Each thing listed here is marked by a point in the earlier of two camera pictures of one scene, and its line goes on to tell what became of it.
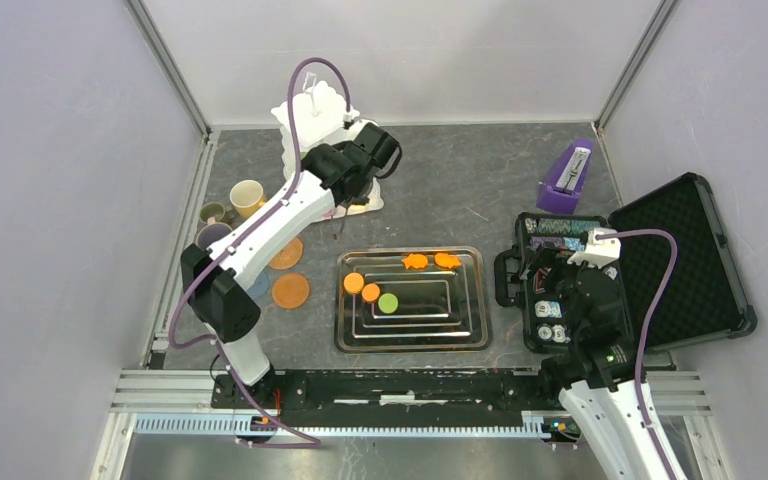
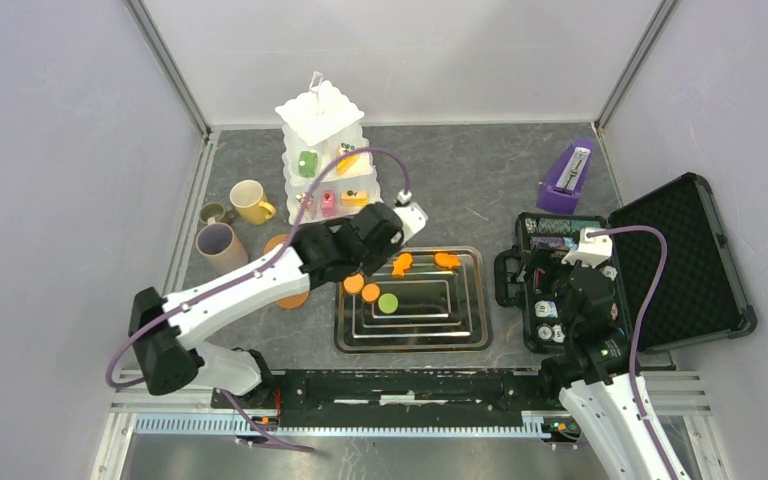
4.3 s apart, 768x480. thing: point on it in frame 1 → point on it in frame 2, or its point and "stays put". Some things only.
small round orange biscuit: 370,292 stays put
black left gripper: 354,203 → 395,242
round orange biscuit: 353,282 stays put
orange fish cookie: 447,260 stays put
